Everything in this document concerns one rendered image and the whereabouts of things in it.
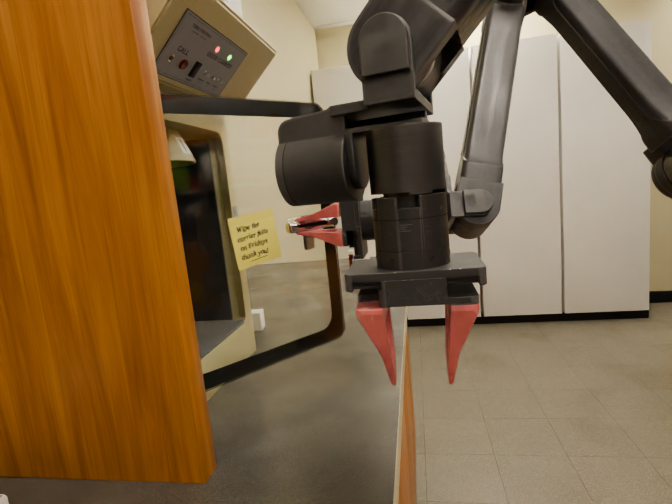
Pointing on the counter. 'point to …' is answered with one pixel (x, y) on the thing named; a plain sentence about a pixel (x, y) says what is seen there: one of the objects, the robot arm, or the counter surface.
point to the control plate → (197, 31)
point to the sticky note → (254, 238)
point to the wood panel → (92, 255)
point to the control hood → (210, 11)
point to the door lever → (310, 225)
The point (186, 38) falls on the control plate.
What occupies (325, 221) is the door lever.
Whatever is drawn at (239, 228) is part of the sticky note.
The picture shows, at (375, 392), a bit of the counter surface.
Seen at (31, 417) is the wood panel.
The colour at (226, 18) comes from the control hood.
